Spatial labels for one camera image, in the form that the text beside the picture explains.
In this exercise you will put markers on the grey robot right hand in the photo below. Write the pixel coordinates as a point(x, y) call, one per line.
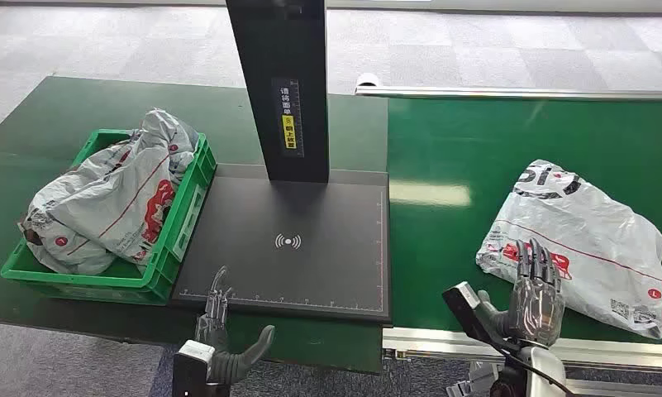
point(536, 312)

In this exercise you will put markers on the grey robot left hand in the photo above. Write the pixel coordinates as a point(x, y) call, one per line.
point(216, 329)

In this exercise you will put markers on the grey poly mailer package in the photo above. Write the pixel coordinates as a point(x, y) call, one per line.
point(588, 241)

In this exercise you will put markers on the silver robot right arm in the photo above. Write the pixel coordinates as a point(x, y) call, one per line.
point(545, 370)

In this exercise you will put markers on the green plastic delivery crate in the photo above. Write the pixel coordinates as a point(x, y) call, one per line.
point(172, 235)

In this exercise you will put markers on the black inbound scanner machine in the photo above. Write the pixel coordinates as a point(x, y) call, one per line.
point(287, 246)

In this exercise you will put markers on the green conveyor belt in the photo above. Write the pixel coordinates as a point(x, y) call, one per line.
point(445, 246)

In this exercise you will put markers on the large grey bagged package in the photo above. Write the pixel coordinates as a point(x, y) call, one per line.
point(111, 203)

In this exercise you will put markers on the small crumpled grey bagged package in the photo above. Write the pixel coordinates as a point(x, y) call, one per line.
point(169, 134)

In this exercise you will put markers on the black yellow label sticker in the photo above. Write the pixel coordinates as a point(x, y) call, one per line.
point(290, 118)

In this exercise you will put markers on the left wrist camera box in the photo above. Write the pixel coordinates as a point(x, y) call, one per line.
point(191, 367)

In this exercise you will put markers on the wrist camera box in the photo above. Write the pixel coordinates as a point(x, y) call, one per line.
point(466, 309)
point(191, 367)

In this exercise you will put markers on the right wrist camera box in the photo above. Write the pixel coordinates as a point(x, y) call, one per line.
point(466, 309)

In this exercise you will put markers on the white conveyor frame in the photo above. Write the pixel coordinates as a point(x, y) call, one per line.
point(610, 350)

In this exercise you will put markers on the silver conveyor side rail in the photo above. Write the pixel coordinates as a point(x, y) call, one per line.
point(527, 93)

